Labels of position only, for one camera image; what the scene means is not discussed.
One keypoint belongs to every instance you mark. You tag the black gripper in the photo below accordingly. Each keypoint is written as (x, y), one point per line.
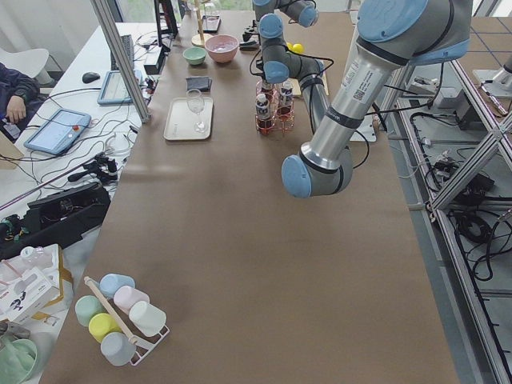
(265, 77)

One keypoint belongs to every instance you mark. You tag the copper wire bottle basket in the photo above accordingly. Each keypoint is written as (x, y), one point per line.
(283, 123)

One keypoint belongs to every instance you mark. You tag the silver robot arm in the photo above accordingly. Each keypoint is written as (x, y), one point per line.
(268, 27)

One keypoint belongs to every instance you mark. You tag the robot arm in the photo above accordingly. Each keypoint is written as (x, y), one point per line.
(389, 35)

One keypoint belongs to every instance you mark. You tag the tea bottle white cap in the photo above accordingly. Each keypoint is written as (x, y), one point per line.
(263, 115)

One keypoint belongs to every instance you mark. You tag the pink bowl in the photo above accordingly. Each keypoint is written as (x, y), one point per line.
(222, 48)

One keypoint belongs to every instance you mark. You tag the black metal glass rack tray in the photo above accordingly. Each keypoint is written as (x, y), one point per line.
(211, 24)

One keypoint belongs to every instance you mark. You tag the yellow lemon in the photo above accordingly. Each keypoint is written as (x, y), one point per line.
(296, 48)

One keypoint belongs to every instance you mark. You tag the mint green bowl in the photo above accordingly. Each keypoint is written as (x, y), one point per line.
(194, 55)

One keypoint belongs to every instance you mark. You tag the bamboo cutting board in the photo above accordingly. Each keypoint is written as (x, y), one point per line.
(297, 83)

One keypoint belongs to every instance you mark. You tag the grey folded cloth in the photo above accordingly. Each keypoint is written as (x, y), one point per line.
(202, 83)

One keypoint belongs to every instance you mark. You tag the clear wine glass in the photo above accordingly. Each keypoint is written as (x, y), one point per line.
(196, 104)

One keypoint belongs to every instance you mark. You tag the white rabbit tray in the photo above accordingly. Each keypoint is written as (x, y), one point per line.
(181, 121)

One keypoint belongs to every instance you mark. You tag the blue teach pendant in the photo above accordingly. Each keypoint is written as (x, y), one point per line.
(113, 90)
(59, 132)

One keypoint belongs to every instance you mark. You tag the black computer mouse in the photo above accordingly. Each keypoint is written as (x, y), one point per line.
(90, 77)

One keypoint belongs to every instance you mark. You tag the seated person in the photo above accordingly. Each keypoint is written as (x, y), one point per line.
(20, 97)

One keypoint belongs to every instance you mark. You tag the black open case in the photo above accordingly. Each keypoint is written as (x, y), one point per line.
(61, 218)

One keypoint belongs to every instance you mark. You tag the blue plastic cup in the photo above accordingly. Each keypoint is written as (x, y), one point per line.
(111, 282)

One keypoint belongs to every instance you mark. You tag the pink plastic cup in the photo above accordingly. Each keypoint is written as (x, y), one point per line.
(126, 296)

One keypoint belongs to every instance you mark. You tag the white plastic cup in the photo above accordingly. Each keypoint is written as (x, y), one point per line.
(147, 318)

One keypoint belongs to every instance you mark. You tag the green plastic cup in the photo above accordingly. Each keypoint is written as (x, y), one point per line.
(87, 307)

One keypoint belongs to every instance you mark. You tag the yellow plastic cup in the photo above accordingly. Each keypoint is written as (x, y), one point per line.
(101, 325)

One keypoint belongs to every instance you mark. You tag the white cardboard box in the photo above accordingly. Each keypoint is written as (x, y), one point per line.
(35, 284)

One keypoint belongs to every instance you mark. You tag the grey plastic cup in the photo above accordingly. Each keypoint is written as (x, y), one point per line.
(117, 349)

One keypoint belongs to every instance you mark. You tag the aluminium frame post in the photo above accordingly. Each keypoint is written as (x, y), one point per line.
(114, 42)

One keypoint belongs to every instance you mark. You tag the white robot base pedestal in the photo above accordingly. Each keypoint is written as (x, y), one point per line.
(366, 131)

